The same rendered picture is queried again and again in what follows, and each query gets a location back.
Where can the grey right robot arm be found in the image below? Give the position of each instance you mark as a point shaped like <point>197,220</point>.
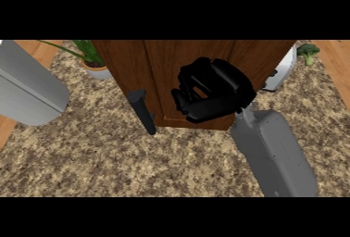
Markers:
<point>273,154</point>

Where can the green potted plant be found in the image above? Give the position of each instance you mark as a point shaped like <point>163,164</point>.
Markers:
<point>90,58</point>

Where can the green broccoli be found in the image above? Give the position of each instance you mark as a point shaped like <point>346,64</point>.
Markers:
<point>307,52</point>

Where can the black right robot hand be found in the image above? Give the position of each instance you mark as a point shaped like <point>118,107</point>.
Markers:
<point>219,92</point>

